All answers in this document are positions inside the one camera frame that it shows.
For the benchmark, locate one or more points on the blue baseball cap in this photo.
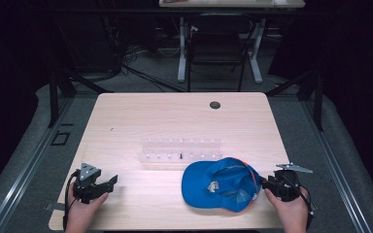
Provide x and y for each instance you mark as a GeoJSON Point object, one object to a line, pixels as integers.
{"type": "Point", "coordinates": [220, 184]}

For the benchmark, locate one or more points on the grey table grommet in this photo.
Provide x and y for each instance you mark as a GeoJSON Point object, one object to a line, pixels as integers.
{"type": "Point", "coordinates": [214, 105]}

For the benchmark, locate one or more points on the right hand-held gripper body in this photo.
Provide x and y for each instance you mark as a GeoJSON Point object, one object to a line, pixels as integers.
{"type": "Point", "coordinates": [287, 183]}

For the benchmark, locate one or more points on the clear acrylic rack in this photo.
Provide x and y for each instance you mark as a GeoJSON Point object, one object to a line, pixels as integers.
{"type": "Point", "coordinates": [179, 149]}

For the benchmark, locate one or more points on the person's left hand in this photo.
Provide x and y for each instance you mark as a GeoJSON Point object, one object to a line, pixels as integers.
{"type": "Point", "coordinates": [82, 212]}

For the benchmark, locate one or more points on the black chair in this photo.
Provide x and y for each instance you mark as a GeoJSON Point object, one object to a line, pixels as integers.
{"type": "Point", "coordinates": [217, 48]}

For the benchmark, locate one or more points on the white-legged desk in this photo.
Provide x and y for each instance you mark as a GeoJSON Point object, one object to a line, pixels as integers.
{"type": "Point", "coordinates": [230, 19]}

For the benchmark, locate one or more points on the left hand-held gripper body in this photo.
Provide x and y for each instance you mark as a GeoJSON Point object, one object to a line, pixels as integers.
{"type": "Point", "coordinates": [86, 181]}

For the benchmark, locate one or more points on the black metal stand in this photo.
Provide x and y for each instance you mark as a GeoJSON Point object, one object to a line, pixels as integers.
{"type": "Point", "coordinates": [61, 84]}
{"type": "Point", "coordinates": [307, 93]}

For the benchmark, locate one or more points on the person's right hand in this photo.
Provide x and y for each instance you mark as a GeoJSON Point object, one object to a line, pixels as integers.
{"type": "Point", "coordinates": [288, 213]}

